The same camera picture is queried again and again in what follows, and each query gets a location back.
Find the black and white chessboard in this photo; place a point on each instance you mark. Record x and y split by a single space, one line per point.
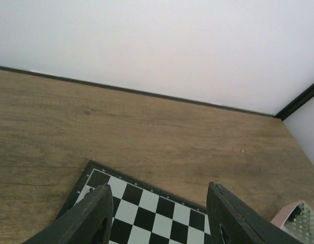
143 213

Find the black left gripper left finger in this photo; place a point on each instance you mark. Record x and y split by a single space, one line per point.
88 221

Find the pink rimmed metal tray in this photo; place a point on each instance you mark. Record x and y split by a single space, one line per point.
296 219

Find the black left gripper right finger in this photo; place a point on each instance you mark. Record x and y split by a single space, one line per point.
232 221

